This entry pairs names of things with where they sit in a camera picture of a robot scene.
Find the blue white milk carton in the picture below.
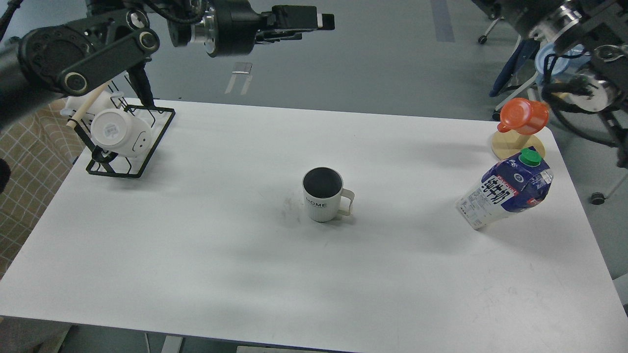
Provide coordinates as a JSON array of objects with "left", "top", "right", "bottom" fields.
[{"left": 455, "top": 147, "right": 554, "bottom": 229}]

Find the beige checkered cloth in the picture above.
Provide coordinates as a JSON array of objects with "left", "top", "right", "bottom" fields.
[{"left": 0, "top": 99, "right": 85, "bottom": 274}]

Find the grey office chair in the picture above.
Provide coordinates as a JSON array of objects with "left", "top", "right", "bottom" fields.
[{"left": 477, "top": 14, "right": 627, "bottom": 205}]

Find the white mug on rack front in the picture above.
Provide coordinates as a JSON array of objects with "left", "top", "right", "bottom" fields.
[{"left": 90, "top": 109, "right": 153, "bottom": 158}]

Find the wooden mug tree stand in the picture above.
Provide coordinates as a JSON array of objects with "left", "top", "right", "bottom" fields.
[{"left": 491, "top": 88, "right": 575, "bottom": 161}]

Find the black wire cup rack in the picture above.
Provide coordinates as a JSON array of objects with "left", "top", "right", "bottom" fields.
[{"left": 61, "top": 82, "right": 176, "bottom": 178}]

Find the orange plastic cup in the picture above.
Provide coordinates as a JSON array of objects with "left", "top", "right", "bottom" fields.
[{"left": 497, "top": 98, "right": 549, "bottom": 135}]

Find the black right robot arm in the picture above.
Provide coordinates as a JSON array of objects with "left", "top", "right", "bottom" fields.
[{"left": 474, "top": 0, "right": 628, "bottom": 168}]

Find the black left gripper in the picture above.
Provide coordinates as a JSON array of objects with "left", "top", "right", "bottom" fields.
[{"left": 205, "top": 0, "right": 336, "bottom": 58}]

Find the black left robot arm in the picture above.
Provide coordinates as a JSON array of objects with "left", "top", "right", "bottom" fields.
[{"left": 0, "top": 0, "right": 336, "bottom": 130}]

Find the white ribbed HOME mug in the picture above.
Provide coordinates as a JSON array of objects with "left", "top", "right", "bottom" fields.
[{"left": 301, "top": 167, "right": 355, "bottom": 223}]

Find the blue plastic cup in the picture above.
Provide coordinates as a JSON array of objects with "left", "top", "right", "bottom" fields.
[{"left": 534, "top": 43, "right": 591, "bottom": 88}]

